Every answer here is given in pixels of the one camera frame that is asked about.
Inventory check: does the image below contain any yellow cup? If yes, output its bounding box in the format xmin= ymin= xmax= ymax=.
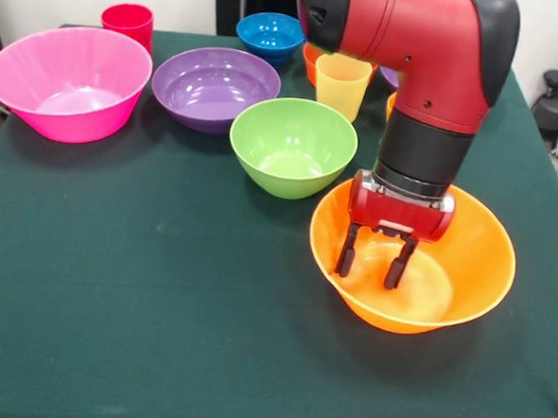
xmin=312 ymin=49 xmax=374 ymax=125

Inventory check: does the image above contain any red cup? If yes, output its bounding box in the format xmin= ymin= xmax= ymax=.
xmin=98 ymin=1 xmax=156 ymax=53

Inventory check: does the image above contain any dark green table cloth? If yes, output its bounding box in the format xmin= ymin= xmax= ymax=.
xmin=0 ymin=20 xmax=558 ymax=418

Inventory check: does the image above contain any small orange bowl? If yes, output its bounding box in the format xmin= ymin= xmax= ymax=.
xmin=300 ymin=42 xmax=380 ymax=91

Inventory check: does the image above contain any green bowl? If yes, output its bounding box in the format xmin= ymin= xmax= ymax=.
xmin=226 ymin=94 xmax=361 ymax=204

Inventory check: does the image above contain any large pink bowl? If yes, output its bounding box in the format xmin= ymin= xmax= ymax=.
xmin=0 ymin=21 xmax=156 ymax=148

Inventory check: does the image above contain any large orange bowl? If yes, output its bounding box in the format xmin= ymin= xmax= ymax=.
xmin=303 ymin=175 xmax=522 ymax=341

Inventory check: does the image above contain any purple bowl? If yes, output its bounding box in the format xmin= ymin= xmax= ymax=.
xmin=148 ymin=44 xmax=284 ymax=140
xmin=378 ymin=65 xmax=401 ymax=91

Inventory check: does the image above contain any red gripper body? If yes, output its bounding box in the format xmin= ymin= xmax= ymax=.
xmin=345 ymin=169 xmax=458 ymax=244

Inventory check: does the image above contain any blue bowl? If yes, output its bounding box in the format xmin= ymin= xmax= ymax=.
xmin=234 ymin=9 xmax=307 ymax=68

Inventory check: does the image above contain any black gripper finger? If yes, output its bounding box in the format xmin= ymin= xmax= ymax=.
xmin=383 ymin=235 xmax=419 ymax=292
xmin=335 ymin=220 xmax=362 ymax=278

